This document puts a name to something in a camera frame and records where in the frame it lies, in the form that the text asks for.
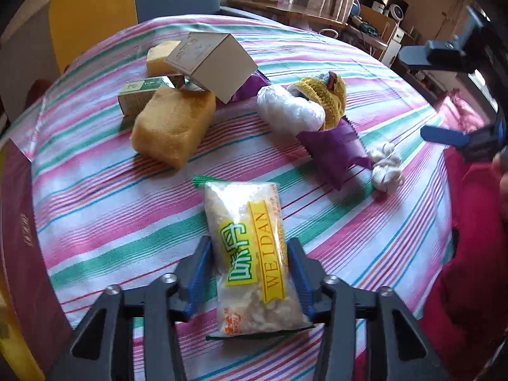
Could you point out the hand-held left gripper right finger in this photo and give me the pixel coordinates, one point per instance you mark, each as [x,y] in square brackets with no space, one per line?
[303,285]

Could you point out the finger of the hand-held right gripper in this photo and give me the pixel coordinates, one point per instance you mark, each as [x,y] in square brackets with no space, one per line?
[416,55]
[444,135]

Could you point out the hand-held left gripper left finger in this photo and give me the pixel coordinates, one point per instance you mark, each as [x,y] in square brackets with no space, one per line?
[198,281]

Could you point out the white sock bundle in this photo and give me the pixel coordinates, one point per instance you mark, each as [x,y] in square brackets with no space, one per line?
[385,170]

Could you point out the clear snack packet yellow label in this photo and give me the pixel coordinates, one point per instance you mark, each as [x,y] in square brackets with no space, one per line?
[246,214]

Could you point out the large yellow sponge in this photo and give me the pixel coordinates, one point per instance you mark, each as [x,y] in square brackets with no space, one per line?
[170,127]

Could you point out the white cardboard box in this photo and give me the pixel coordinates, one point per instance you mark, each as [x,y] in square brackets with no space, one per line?
[222,71]

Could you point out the small yellow sponge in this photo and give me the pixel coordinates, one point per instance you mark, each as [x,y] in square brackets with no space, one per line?
[158,59]

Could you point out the person's right hand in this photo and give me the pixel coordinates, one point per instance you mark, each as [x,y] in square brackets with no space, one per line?
[503,186]

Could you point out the yellow knitted sock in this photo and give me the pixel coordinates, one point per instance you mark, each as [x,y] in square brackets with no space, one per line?
[331,103]

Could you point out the red cloth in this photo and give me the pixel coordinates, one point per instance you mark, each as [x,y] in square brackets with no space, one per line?
[476,246]

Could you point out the wooden desk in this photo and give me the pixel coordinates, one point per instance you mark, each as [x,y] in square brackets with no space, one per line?
[289,12]

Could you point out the white plastic bag bundle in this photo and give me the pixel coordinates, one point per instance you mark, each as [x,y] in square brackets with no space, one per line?
[285,107]

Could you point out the small green and white box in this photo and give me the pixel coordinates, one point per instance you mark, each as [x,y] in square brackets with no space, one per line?
[137,95]

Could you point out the maroon cloth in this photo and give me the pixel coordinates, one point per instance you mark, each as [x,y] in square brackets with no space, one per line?
[39,91]

